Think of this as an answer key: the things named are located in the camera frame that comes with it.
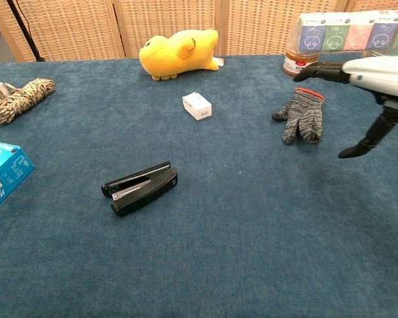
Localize black tripod stand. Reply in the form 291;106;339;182
5;0;46;63

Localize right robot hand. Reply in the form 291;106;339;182
293;55;398;159

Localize red label clear jar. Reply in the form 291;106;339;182
283;16;319;78

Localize blue table cloth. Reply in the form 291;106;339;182
0;52;398;318

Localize beige coiled rope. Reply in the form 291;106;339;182
0;78;56;125

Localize multicolour tissue pack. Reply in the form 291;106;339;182
297;9;398;53

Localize black stapler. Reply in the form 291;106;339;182
101;160;178;217

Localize small white box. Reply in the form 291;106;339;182
182;91;212;122

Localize wicker folding screen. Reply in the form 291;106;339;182
0;0;398;62

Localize blue cookie box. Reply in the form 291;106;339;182
0;139;35;218

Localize yellow plush toy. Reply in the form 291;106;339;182
139;28;224;81

